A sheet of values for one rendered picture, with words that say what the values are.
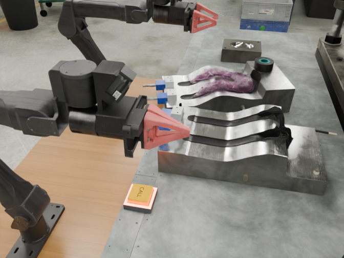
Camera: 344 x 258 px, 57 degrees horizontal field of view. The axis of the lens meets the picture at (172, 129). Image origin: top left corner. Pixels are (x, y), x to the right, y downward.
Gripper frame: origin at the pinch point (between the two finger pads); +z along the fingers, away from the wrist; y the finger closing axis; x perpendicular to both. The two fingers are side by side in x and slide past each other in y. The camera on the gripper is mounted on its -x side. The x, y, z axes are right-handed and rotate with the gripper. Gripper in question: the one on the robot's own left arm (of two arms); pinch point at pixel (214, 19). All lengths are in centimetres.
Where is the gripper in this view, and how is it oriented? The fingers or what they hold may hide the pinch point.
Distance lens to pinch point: 106.9
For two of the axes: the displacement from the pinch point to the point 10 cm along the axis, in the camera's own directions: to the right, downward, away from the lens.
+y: 1.9, -5.9, 7.8
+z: 9.8, 1.4, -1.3
